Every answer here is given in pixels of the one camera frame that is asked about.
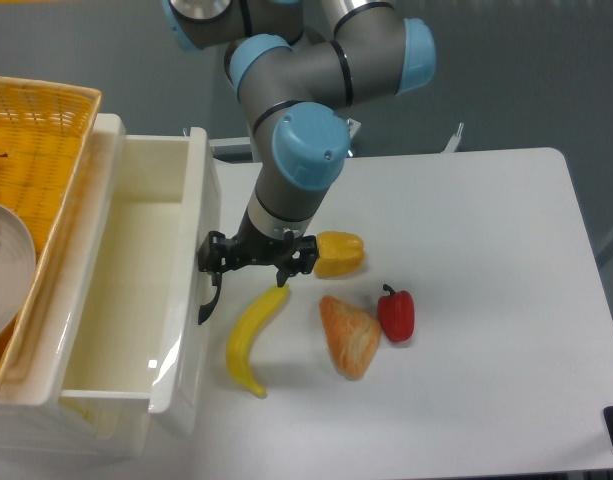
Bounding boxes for white drawer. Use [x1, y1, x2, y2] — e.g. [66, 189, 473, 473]
[62, 127, 220, 436]

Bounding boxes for yellow bell pepper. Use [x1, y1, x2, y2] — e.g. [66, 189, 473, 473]
[314, 231, 365, 278]

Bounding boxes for black top drawer handle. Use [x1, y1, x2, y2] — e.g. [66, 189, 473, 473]
[197, 271, 222, 325]

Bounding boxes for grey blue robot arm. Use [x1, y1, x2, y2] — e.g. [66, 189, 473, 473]
[163, 1, 436, 284]

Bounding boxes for yellow wicker basket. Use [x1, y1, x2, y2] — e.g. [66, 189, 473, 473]
[0, 76, 102, 389]

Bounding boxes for red bell pepper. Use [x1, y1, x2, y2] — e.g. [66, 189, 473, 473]
[377, 284, 415, 343]

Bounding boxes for grey ceramic plate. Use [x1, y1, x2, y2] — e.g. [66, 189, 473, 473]
[0, 205, 36, 335]

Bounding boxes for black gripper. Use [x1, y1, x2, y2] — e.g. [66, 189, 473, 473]
[197, 219, 319, 287]

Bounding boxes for yellow banana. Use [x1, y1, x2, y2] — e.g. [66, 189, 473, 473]
[225, 285, 290, 398]

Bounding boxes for peeled orange segment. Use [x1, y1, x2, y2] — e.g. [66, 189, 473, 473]
[319, 295, 382, 381]

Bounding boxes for white drawer cabinet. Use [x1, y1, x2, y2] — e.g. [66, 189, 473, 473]
[0, 112, 197, 459]

